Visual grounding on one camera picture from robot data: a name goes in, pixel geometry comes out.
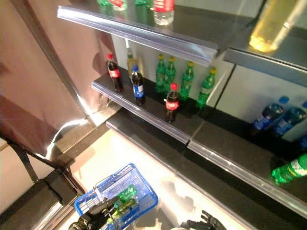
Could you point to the green soda bottle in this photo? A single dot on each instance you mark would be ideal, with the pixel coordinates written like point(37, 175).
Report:
point(122, 206)
point(103, 2)
point(140, 2)
point(149, 3)

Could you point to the black metal stand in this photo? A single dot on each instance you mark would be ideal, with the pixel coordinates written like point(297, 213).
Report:
point(36, 191)

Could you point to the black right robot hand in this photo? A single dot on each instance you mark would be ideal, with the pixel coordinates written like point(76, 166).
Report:
point(206, 224)

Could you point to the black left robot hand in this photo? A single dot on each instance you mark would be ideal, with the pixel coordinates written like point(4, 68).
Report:
point(100, 213)

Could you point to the Coca-Cola bottle red label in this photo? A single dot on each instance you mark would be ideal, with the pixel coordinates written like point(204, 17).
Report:
point(115, 74)
point(172, 104)

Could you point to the Pepsi bottle blue label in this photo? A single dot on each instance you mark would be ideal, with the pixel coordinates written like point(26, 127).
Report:
point(138, 88)
point(304, 141)
point(287, 121)
point(267, 117)

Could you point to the silver metal post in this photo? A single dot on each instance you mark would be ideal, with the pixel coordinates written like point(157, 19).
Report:
point(60, 72)

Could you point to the large yellow tea bottle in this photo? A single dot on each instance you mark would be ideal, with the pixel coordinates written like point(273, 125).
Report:
point(271, 28)

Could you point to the blue plastic shopping basket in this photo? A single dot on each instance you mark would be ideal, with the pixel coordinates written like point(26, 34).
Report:
point(148, 203)

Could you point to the small yellow tea bottle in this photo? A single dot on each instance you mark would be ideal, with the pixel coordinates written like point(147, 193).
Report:
point(130, 62)

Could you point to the grey metal shelf upright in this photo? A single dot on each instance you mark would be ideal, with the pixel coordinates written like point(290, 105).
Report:
point(219, 88)

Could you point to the water bottle red label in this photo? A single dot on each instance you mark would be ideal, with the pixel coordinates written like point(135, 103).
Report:
point(164, 12)
point(118, 3)

